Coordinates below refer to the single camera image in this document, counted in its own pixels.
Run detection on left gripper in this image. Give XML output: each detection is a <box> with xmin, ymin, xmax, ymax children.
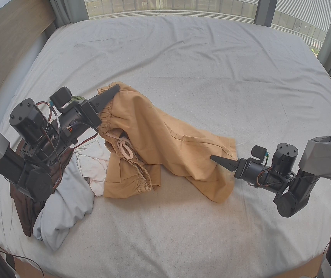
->
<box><xmin>51</xmin><ymin>98</ymin><xmax>103</xmax><ymax>147</ymax></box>

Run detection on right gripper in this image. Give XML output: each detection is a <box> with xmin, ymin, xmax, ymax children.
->
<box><xmin>234</xmin><ymin>158</ymin><xmax>273</xmax><ymax>187</ymax></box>

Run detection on tan shorts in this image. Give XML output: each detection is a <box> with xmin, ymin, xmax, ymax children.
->
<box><xmin>97</xmin><ymin>81</ymin><xmax>237</xmax><ymax>204</ymax></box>

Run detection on white garment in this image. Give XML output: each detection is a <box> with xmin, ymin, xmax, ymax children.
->
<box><xmin>73</xmin><ymin>138</ymin><xmax>111</xmax><ymax>197</ymax></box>

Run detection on pale grey garment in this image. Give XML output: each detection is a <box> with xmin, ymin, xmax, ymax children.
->
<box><xmin>33</xmin><ymin>155</ymin><xmax>95</xmax><ymax>252</ymax></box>

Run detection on brown garment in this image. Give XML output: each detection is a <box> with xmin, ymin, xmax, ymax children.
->
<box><xmin>9</xmin><ymin>148</ymin><xmax>74</xmax><ymax>237</ymax></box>

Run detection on bed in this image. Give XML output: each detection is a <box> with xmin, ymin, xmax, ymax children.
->
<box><xmin>0</xmin><ymin>0</ymin><xmax>331</xmax><ymax>278</ymax></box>

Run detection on window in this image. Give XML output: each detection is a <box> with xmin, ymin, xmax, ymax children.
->
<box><xmin>79</xmin><ymin>0</ymin><xmax>331</xmax><ymax>50</ymax></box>

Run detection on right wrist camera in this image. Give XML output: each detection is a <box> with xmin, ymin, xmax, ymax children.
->
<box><xmin>251</xmin><ymin>145</ymin><xmax>270</xmax><ymax>165</ymax></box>

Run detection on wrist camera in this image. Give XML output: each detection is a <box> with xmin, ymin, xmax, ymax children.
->
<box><xmin>49</xmin><ymin>87</ymin><xmax>80</xmax><ymax>112</ymax></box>
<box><xmin>251</xmin><ymin>145</ymin><xmax>270</xmax><ymax>165</ymax></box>

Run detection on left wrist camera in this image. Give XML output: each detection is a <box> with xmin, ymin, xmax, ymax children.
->
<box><xmin>49</xmin><ymin>87</ymin><xmax>80</xmax><ymax>112</ymax></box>

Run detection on black cable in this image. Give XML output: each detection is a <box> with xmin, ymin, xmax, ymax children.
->
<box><xmin>0</xmin><ymin>243</ymin><xmax>46</xmax><ymax>278</ymax></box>

